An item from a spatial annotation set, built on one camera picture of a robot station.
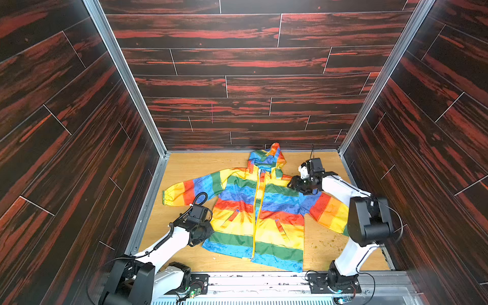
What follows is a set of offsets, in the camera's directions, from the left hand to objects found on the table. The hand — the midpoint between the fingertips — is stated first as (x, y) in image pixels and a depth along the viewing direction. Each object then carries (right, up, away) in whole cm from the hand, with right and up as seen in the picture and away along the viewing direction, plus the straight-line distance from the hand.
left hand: (212, 232), depth 88 cm
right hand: (+42, +22, +9) cm, 48 cm away
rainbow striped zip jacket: (+22, +6, +3) cm, 23 cm away
